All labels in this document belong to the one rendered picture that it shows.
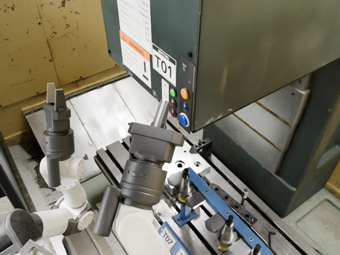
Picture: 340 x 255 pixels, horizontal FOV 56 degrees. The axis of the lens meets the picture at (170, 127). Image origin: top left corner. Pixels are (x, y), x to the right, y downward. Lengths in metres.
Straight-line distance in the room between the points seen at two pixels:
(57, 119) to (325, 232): 1.53
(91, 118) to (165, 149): 1.55
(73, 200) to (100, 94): 1.20
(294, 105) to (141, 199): 0.92
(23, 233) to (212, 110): 0.63
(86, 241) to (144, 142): 1.10
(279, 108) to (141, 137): 0.90
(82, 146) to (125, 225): 1.49
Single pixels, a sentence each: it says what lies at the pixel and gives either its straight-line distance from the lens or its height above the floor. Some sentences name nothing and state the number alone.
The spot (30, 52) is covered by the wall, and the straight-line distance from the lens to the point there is 2.00.
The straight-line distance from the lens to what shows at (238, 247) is 1.09.
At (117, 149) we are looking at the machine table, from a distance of 1.75.
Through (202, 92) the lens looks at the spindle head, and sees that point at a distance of 0.71.
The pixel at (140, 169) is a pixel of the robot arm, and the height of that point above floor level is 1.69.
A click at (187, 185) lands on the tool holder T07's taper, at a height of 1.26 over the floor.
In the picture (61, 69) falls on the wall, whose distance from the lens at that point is 2.11.
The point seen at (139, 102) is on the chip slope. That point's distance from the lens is 2.25.
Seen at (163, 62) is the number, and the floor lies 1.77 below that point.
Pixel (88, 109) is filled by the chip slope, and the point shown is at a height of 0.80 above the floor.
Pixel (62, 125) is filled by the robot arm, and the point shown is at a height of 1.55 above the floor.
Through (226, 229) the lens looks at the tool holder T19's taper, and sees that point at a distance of 1.04.
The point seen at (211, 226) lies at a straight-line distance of 1.10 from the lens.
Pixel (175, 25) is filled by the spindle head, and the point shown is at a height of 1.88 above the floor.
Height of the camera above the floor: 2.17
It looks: 44 degrees down
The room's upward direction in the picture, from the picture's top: straight up
